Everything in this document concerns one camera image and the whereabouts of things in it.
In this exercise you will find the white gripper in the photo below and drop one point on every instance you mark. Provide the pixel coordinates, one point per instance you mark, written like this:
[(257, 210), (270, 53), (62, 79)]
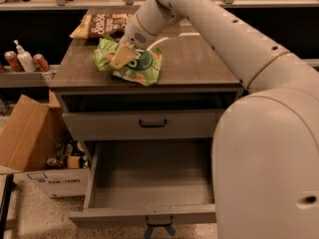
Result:
[(137, 34)]

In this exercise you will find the green rice chip bag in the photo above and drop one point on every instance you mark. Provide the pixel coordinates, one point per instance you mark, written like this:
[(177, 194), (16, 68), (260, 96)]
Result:
[(143, 69)]

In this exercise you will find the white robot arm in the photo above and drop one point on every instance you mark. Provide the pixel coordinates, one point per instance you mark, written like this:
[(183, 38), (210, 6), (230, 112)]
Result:
[(265, 150)]

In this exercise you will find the brown yellow chip bag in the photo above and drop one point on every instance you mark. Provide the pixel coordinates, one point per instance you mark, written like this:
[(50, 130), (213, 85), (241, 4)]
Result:
[(95, 26)]

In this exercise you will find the grey drawer cabinet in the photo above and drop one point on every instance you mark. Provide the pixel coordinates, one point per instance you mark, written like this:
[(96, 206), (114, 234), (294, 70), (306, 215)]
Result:
[(191, 78)]

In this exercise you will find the closed top drawer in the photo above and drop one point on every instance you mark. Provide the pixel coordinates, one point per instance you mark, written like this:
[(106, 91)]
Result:
[(142, 125)]

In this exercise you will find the open middle drawer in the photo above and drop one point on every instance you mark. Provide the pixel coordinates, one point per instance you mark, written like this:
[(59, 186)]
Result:
[(149, 182)]

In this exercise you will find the red soda can right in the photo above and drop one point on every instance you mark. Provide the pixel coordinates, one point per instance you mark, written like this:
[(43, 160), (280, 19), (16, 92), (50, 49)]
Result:
[(41, 63)]

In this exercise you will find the red soda can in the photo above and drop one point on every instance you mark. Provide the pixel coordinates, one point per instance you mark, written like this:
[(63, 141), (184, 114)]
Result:
[(11, 58), (41, 63)]

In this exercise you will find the white pump bottle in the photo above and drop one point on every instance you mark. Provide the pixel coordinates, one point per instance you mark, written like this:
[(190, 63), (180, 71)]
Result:
[(25, 58)]

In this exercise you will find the red soda can left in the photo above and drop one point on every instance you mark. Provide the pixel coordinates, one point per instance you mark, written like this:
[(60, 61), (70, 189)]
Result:
[(11, 58)]

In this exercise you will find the cardboard box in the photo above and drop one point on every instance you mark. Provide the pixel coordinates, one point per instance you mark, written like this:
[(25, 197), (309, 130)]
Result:
[(29, 144)]

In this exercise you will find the black stand left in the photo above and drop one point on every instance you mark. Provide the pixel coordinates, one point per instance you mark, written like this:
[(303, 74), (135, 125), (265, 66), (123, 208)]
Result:
[(6, 196)]

